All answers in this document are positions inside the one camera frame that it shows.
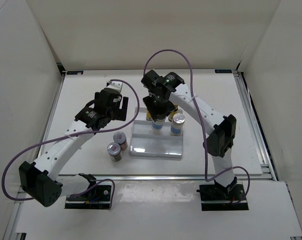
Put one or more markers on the red lid spice jar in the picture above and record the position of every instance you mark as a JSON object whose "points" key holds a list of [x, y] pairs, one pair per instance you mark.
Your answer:
{"points": [[114, 151], [121, 140]]}

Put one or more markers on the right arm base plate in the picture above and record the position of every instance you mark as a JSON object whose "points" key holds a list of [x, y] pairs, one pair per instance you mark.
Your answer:
{"points": [[213, 200]]}

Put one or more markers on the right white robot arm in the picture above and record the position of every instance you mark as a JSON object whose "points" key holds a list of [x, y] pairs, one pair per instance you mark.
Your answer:
{"points": [[219, 129]]}

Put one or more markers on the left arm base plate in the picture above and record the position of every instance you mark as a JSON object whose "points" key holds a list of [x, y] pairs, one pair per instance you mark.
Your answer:
{"points": [[98, 198]]}

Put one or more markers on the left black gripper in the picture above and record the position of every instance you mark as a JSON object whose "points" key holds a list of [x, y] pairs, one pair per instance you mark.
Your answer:
{"points": [[120, 114]]}

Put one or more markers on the white divided tray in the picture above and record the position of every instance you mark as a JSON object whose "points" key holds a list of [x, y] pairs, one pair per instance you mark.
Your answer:
{"points": [[148, 142]]}

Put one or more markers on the blue label jar front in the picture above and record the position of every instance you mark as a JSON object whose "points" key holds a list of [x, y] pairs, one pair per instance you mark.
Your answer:
{"points": [[157, 125]]}

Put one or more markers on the red lid spice jar front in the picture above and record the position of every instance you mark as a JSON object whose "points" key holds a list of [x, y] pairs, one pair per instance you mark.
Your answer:
{"points": [[114, 151]]}

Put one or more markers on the yellow bottle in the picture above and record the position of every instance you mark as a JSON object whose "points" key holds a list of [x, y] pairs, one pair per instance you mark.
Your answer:
{"points": [[148, 116], [170, 117]]}

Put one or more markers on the red lid spice jar rear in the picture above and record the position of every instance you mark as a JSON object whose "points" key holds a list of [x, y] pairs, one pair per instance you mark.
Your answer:
{"points": [[121, 140]]}

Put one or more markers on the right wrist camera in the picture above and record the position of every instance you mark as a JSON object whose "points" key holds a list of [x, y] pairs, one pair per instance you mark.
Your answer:
{"points": [[149, 79]]}

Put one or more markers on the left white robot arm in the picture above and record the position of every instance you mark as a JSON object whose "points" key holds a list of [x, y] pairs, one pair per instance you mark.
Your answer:
{"points": [[39, 179]]}

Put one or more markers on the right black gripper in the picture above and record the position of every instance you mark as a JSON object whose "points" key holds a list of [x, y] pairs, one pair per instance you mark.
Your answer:
{"points": [[154, 111]]}

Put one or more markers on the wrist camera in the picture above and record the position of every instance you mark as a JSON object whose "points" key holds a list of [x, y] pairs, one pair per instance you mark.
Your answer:
{"points": [[149, 79], [115, 85]]}

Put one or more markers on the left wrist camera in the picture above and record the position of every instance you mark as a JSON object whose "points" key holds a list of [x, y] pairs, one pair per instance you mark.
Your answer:
{"points": [[115, 85]]}

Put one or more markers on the blue label jar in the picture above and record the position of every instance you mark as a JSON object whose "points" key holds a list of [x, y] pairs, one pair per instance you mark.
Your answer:
{"points": [[157, 125], [177, 124]]}

